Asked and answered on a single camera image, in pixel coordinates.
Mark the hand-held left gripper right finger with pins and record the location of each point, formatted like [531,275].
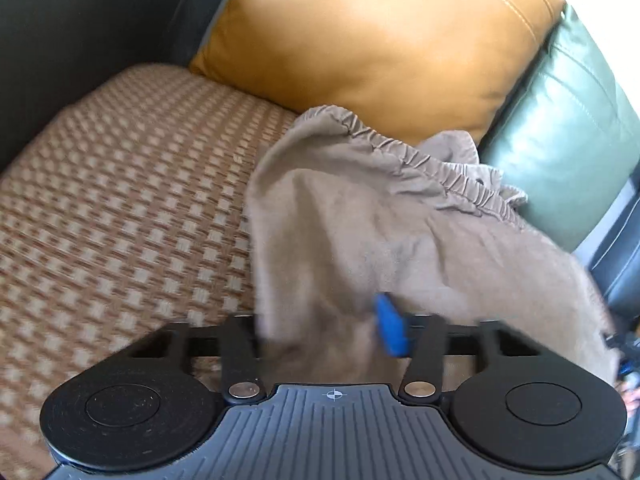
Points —
[392,325]

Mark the khaki cargo pants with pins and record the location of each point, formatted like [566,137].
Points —
[375,220]

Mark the brown woven seat mat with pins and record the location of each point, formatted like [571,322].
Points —
[125,200]

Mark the orange leather cushion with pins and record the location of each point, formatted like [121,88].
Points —
[375,35]

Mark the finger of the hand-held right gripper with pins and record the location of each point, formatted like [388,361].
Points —
[629,355]

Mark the green leather cushion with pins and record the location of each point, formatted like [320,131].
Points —
[565,135]

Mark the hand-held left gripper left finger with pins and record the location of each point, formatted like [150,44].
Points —
[240,350]

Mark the dark grey leather sofa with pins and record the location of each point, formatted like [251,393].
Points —
[75,35]

